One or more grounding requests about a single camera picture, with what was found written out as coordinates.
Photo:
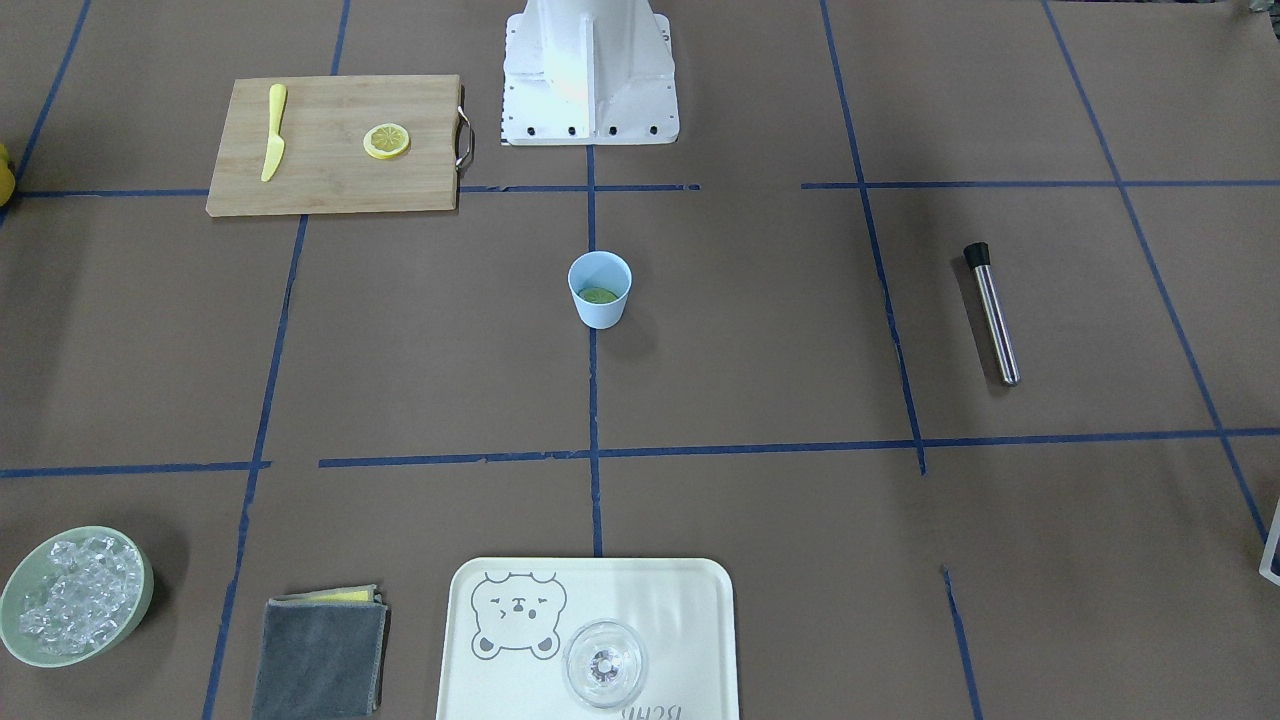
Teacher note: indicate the green lime slice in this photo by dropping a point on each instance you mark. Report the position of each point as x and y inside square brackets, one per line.
[597, 296]

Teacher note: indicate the yellow lemon slice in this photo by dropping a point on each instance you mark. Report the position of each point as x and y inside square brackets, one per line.
[386, 141]

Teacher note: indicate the steel muddler with black tip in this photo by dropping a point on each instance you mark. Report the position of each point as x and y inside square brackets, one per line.
[978, 259]

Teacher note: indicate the light blue plastic cup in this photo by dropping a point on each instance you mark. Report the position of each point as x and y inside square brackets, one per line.
[599, 283]

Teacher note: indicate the whole yellow lemon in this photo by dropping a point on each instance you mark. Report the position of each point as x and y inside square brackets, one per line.
[8, 178]

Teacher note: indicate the cream bear serving tray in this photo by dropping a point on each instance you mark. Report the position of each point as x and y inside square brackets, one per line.
[510, 622]

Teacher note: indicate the clear wine glass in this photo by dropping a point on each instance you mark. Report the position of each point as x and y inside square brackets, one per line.
[606, 664]

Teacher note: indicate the bamboo cutting board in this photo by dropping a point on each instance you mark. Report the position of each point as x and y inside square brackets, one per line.
[325, 169]

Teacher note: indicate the grey and yellow folded cloth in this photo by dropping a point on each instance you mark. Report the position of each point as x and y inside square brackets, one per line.
[321, 654]

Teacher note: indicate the yellow plastic knife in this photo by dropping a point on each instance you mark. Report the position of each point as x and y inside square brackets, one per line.
[275, 144]

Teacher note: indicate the green bowl of ice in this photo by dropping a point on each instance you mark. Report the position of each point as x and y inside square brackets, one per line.
[79, 594]

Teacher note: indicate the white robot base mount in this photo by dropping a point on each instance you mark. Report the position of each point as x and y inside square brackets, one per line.
[579, 73]

